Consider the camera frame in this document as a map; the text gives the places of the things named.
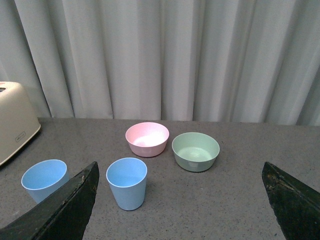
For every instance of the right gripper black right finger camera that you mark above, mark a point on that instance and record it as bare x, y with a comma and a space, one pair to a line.
295, 204

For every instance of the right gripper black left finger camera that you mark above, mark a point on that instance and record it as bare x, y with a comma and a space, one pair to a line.
63, 215

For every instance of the light blue plastic cup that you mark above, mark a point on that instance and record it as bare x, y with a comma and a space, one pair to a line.
44, 178

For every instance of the cream white toaster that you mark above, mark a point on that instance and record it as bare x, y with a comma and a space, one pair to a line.
18, 120

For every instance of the pink plastic bowl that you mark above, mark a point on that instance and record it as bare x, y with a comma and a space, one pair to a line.
147, 139

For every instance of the light green plastic bowl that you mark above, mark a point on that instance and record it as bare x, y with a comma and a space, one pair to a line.
195, 151

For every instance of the grey curtain backdrop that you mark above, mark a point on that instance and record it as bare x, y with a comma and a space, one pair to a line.
252, 61

